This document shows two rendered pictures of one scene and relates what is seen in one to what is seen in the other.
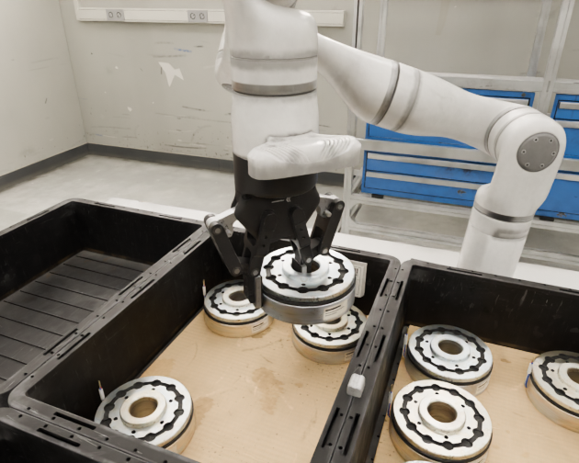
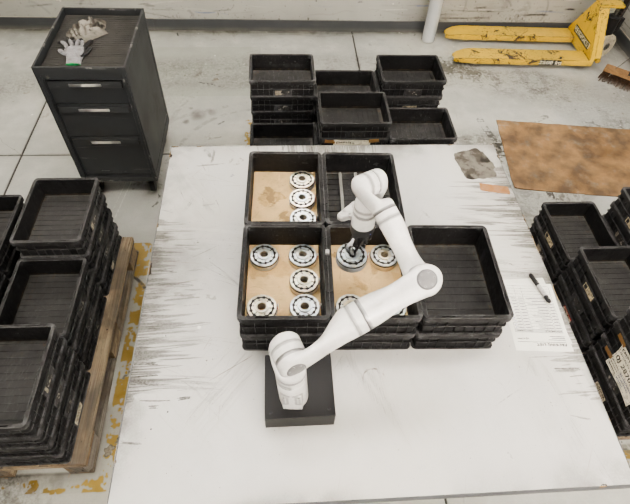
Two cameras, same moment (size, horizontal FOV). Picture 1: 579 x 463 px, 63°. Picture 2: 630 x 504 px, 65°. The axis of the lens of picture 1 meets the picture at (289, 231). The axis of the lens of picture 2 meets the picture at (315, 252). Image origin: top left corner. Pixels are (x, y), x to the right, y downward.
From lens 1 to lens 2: 174 cm
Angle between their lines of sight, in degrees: 98
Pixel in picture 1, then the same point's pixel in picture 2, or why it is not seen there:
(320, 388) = (343, 289)
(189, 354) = not seen: hidden behind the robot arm
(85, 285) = (467, 306)
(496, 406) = (286, 300)
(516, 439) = (281, 290)
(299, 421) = (344, 276)
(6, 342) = (457, 271)
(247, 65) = not seen: hidden behind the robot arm
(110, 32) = not seen: outside the picture
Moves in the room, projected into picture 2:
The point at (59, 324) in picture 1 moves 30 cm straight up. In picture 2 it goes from (450, 284) to (475, 230)
